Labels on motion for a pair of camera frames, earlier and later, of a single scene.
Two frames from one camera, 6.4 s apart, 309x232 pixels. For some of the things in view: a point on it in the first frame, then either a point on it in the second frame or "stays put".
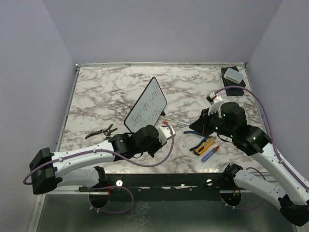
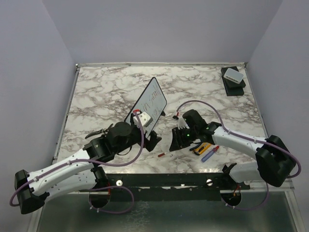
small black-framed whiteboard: x=148 y=108 stays put
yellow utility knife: x=204 y=147 stays put
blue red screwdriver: x=208 y=155 stays put
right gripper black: x=201 y=124 to x=177 y=142
